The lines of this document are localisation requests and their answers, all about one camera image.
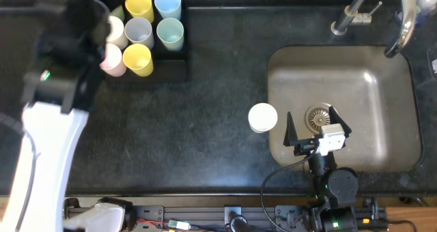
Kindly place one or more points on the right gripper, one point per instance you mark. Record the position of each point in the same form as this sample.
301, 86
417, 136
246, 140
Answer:
305, 146

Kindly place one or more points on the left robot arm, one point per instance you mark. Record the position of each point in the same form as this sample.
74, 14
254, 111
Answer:
51, 143

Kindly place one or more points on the white cup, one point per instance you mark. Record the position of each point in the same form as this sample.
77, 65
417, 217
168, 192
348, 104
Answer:
117, 30
262, 117

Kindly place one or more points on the steel sink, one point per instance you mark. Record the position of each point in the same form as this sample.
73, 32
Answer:
368, 88

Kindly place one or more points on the steel tap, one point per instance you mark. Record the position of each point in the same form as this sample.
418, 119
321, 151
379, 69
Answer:
408, 24

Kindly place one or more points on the black tray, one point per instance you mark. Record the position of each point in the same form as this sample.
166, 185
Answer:
170, 70

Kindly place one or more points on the green cup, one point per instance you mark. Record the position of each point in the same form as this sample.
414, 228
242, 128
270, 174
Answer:
119, 13
170, 32

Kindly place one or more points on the yellow cup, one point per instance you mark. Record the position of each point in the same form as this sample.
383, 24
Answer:
138, 3
137, 57

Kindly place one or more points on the blue cup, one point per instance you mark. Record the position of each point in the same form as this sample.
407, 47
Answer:
168, 1

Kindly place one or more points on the grey cup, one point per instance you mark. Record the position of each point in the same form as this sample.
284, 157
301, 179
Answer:
138, 30

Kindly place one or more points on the pink cup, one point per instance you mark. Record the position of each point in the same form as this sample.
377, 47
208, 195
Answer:
114, 59

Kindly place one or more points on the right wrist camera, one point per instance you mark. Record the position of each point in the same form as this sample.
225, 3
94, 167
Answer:
332, 138

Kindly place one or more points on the mounting rail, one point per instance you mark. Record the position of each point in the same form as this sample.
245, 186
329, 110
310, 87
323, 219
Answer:
205, 216

